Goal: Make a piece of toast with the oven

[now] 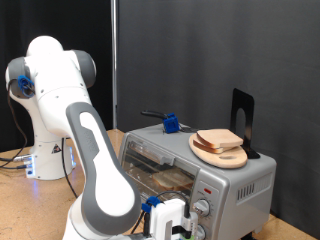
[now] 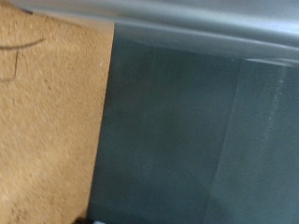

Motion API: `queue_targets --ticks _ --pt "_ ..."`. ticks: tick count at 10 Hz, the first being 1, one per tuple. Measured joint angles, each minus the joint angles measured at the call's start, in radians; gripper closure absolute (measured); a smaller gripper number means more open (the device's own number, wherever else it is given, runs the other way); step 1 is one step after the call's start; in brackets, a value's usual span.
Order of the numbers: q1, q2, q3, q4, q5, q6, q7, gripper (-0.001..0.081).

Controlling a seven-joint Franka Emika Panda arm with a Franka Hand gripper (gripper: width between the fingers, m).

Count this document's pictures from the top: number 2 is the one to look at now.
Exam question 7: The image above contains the thin black cable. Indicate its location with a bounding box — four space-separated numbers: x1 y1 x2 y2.
0 36 47 51

